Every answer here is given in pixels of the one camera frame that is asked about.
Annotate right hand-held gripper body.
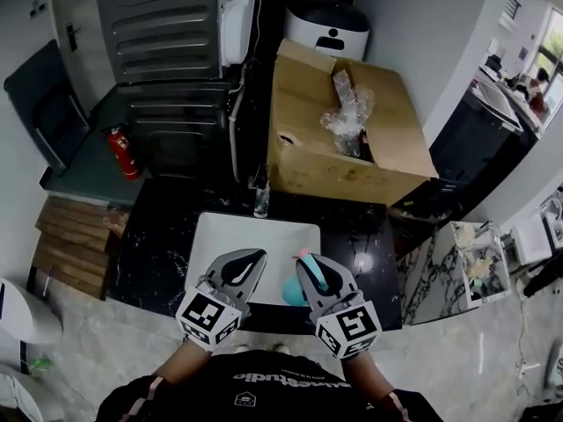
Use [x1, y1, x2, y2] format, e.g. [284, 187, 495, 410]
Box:
[307, 289, 382, 360]

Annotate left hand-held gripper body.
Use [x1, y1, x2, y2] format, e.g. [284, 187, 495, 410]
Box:
[175, 269, 255, 353]

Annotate person's left forearm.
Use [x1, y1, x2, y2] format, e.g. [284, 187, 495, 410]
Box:
[152, 338, 213, 387]

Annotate person's right forearm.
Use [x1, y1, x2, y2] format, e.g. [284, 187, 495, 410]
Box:
[340, 351, 398, 400]

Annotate white rectangular sink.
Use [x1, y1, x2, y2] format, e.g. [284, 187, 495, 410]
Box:
[186, 210, 323, 308]

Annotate person's shoes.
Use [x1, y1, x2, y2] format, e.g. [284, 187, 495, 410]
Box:
[234, 343, 292, 355]

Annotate chrome faucet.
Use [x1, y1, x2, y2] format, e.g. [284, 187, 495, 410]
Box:
[252, 164, 272, 220]

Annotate person's black shirt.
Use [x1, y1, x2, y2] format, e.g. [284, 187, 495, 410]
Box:
[93, 351, 433, 422]

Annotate white marble veined box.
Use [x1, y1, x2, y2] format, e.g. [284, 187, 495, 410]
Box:
[397, 219, 515, 327]

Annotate large cardboard box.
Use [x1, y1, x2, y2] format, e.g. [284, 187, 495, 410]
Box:
[266, 38, 440, 207]

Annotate dark grey metal appliance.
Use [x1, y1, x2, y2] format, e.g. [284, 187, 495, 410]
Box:
[115, 80, 241, 180]

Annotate red fire extinguisher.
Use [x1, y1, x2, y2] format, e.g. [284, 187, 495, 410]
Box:
[105, 122, 143, 182]

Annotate stack of wooden planks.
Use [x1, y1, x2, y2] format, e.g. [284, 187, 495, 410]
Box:
[32, 194, 112, 302]

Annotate crumpled clear plastic wrap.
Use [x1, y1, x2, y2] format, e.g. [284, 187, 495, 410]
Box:
[319, 69, 376, 156]

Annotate white rounded furniture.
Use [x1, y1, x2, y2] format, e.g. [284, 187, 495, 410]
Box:
[0, 276, 63, 347]

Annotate black cabinet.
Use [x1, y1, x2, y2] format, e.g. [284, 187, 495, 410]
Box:
[428, 93, 541, 193]

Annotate white box appliance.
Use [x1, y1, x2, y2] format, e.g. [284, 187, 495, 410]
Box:
[508, 212, 556, 266]

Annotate grey folding chair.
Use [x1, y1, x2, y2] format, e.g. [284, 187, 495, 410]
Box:
[4, 39, 92, 176]

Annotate white door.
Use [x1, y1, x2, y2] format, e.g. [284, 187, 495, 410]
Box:
[47, 0, 116, 119]

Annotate silver metal appliance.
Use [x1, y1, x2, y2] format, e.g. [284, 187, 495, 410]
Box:
[93, 0, 245, 84]

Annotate white and black round appliance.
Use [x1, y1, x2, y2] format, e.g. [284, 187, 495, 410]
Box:
[282, 0, 371, 64]

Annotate grey corrugated hose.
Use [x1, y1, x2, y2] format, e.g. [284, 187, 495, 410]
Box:
[227, 65, 248, 183]

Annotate white floor cable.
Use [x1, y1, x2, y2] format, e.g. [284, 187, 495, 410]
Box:
[513, 279, 543, 404]

